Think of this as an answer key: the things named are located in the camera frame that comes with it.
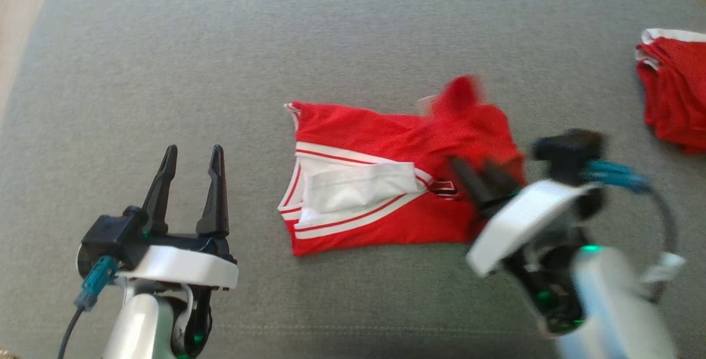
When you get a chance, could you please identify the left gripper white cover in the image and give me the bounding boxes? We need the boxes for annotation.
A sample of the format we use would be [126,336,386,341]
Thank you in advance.
[117,145,240,292]

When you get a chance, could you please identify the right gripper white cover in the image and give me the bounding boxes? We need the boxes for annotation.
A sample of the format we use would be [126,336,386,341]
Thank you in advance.
[447,156,603,278]

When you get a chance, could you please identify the red jersey white sleeves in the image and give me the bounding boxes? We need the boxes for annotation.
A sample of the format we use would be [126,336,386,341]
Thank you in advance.
[277,74,528,257]

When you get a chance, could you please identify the red shorts white waistband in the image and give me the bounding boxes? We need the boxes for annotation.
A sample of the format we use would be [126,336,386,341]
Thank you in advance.
[635,28,706,155]

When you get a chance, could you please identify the grey sofa seat cushion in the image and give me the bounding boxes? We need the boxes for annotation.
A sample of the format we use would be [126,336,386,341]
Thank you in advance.
[0,0,706,359]

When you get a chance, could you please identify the left teal cable connector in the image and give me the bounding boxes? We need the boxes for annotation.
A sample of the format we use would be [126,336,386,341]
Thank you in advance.
[74,255,120,312]

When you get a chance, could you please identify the teal cable connector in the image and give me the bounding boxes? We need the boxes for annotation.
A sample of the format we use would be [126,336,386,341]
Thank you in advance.
[584,160,652,195]
[74,255,120,312]

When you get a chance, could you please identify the right teal cable connector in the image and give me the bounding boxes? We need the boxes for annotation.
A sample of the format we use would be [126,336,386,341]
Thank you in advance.
[584,160,652,195]

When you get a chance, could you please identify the left black camera cable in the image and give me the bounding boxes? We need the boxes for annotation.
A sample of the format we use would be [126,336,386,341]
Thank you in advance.
[57,307,87,359]

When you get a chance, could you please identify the black camera cable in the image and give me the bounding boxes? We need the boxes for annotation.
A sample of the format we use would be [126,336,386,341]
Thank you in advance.
[57,307,87,359]
[643,187,688,300]

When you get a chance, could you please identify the right black camera cable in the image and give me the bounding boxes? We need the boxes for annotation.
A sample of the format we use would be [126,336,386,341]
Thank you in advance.
[643,187,688,300]

